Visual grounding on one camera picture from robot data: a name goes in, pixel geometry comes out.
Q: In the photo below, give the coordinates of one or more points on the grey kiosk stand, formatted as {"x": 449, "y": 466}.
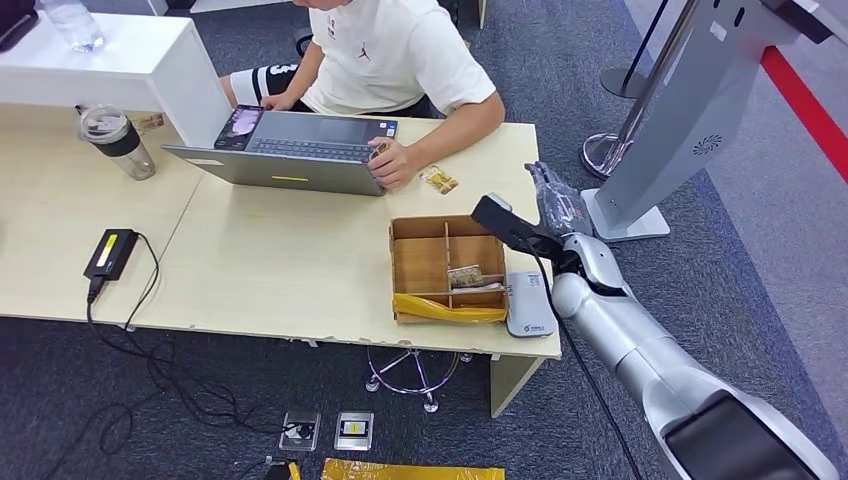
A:
{"x": 696, "y": 119}

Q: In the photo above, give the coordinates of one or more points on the person's left forearm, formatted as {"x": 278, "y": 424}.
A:
{"x": 457, "y": 132}

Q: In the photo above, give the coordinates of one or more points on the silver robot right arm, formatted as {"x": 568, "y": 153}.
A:
{"x": 636, "y": 344}

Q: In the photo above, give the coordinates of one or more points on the black power adapter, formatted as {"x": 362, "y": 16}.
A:
{"x": 110, "y": 255}

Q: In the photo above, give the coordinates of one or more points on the dark stanchion pole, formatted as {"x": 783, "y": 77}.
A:
{"x": 621, "y": 85}

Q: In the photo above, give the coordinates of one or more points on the person's right forearm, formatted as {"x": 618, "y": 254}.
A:
{"x": 305, "y": 73}

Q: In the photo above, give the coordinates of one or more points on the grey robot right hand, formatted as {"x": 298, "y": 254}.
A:
{"x": 563, "y": 205}

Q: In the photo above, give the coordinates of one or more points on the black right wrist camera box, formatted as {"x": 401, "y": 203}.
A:
{"x": 510, "y": 225}

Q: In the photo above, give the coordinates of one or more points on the black smartphone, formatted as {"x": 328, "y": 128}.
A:
{"x": 238, "y": 128}

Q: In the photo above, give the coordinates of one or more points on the black plug with yellow tag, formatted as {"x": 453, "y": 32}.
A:
{"x": 281, "y": 470}

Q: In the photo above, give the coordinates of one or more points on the chrome stanchion pole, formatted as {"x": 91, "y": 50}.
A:
{"x": 626, "y": 126}

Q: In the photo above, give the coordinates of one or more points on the yellow plastic strip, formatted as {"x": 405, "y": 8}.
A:
{"x": 450, "y": 310}

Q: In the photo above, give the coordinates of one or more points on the clear tumbler with black band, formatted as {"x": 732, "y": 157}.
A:
{"x": 122, "y": 146}

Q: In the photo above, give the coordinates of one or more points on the chrome stool base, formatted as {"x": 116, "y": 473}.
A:
{"x": 412, "y": 389}

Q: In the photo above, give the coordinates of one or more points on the black device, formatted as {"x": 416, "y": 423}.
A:
{"x": 14, "y": 23}

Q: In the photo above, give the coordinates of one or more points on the white card reader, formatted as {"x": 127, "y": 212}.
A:
{"x": 530, "y": 308}

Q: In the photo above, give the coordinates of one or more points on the yellow plastic package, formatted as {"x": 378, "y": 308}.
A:
{"x": 411, "y": 472}

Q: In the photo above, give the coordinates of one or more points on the person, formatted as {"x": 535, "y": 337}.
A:
{"x": 397, "y": 53}

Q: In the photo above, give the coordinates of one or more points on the person's left hand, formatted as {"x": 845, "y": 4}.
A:
{"x": 397, "y": 169}

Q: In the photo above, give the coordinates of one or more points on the stack of cards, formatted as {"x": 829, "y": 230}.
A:
{"x": 467, "y": 278}

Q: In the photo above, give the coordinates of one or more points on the silver floor socket yellow label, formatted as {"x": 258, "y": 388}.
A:
{"x": 354, "y": 432}

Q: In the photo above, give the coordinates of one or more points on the wooden divided box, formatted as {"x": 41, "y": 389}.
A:
{"x": 420, "y": 265}

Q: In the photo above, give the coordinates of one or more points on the clear plastic water bottle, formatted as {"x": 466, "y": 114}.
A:
{"x": 73, "y": 26}

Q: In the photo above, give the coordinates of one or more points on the person's right hand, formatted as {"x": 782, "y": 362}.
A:
{"x": 278, "y": 102}

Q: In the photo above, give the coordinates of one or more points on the silver floor socket with plug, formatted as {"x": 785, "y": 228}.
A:
{"x": 299, "y": 432}

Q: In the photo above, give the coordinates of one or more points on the white raised desk shelf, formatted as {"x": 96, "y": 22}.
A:
{"x": 132, "y": 66}

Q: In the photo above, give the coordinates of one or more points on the grey laptop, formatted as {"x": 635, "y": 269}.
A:
{"x": 291, "y": 169}

